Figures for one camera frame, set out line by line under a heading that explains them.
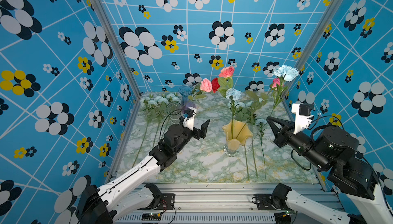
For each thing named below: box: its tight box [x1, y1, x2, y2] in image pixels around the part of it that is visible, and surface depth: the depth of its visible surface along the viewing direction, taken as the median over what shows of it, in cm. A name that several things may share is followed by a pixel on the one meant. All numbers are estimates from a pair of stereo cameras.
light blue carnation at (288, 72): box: [270, 64, 300, 118], surface depth 45 cm
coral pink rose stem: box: [217, 65, 235, 98], surface depth 76 cm
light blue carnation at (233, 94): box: [225, 87, 243, 140], surface depth 72 cm
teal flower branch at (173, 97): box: [166, 92, 182, 104], surface depth 114 cm
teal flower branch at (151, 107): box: [132, 96, 161, 168], surface depth 110 cm
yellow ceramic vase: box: [222, 119, 254, 158], surface depth 80 cm
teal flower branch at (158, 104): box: [148, 94, 170, 148], surface depth 111 cm
